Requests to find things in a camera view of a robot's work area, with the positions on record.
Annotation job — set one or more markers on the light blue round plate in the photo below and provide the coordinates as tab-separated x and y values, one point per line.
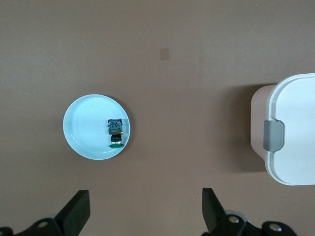
86	127

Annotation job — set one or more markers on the white lidded box grey latches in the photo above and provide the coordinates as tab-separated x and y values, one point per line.
297	123

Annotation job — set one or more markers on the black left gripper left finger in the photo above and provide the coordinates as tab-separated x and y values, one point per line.
71	216

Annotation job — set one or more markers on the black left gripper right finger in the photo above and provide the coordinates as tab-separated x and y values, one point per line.
216	221

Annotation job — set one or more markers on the green push button switch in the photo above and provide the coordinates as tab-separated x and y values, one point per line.
115	132

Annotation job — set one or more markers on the brown tape patch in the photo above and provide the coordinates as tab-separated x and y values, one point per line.
164	54

